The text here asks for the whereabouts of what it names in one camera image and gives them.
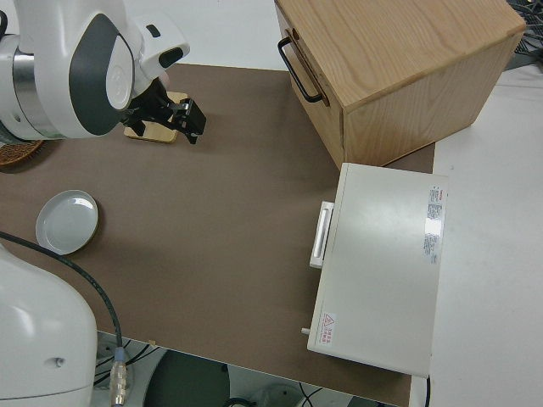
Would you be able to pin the brown wicker basket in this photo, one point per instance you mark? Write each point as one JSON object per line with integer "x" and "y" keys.
{"x": 17, "y": 152}

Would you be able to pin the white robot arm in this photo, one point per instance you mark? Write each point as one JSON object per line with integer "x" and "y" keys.
{"x": 42, "y": 42}

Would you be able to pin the dark gray round base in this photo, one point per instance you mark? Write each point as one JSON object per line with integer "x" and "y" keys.
{"x": 186, "y": 381}

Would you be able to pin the small white oven knob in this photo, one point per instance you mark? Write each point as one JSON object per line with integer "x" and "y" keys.
{"x": 304, "y": 331}

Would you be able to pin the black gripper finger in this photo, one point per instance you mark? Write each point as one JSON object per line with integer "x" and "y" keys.
{"x": 196, "y": 120}
{"x": 180, "y": 114}

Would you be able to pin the wooden box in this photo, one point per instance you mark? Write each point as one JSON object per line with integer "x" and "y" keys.
{"x": 403, "y": 63}

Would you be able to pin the gray plate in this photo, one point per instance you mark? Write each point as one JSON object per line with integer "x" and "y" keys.
{"x": 70, "y": 224}

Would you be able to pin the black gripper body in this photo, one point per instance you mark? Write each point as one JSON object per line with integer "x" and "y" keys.
{"x": 150, "y": 106}

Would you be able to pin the white toaster oven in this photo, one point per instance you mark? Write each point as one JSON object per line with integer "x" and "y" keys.
{"x": 382, "y": 263}

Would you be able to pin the brown table mat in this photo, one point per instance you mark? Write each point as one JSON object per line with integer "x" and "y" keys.
{"x": 212, "y": 212}

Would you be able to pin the small wooden block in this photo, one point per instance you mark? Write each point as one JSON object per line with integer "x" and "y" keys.
{"x": 159, "y": 133}

